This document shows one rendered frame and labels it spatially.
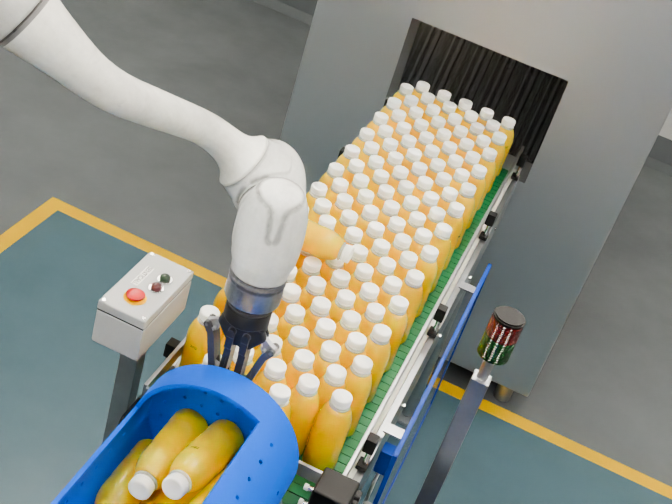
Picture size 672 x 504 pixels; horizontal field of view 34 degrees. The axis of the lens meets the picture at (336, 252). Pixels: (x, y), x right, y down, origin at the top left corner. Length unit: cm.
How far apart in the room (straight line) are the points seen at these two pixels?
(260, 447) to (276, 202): 39
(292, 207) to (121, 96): 29
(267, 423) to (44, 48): 67
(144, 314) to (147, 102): 60
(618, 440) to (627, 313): 83
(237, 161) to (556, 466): 232
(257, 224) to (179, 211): 275
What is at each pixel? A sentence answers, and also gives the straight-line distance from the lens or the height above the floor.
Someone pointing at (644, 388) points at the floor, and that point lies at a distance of 435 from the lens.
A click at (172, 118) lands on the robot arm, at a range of 162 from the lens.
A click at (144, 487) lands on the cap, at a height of 111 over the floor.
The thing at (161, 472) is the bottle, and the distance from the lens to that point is 176.
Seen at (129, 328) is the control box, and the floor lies 107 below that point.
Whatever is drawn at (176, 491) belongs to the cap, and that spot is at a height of 114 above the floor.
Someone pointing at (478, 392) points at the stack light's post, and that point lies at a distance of 218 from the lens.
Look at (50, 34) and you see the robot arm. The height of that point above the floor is 175.
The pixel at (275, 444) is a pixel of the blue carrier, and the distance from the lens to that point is 175.
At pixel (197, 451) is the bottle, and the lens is 175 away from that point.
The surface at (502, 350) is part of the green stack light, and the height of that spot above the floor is 120.
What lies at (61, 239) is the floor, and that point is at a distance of 407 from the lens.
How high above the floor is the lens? 241
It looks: 34 degrees down
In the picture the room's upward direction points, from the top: 18 degrees clockwise
